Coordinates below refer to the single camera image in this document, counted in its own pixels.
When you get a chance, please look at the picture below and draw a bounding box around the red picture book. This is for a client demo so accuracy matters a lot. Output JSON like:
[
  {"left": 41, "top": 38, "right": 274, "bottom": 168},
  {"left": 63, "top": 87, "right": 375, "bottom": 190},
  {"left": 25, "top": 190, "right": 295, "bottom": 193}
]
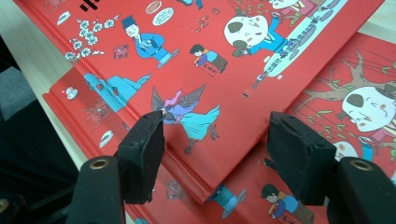
[
  {"left": 12, "top": 0, "right": 386, "bottom": 204},
  {"left": 42, "top": 31, "right": 396, "bottom": 224}
]

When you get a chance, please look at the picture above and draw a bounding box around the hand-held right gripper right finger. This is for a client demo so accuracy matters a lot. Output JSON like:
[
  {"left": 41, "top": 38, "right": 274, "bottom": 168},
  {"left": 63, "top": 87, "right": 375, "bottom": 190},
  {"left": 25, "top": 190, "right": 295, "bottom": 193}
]
[{"left": 263, "top": 110, "right": 338, "bottom": 207}]

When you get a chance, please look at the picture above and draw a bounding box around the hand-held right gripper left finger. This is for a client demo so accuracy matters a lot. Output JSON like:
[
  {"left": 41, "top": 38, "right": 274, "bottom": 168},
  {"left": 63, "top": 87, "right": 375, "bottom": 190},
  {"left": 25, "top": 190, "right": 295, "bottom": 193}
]
[{"left": 117, "top": 109, "right": 166, "bottom": 205}]

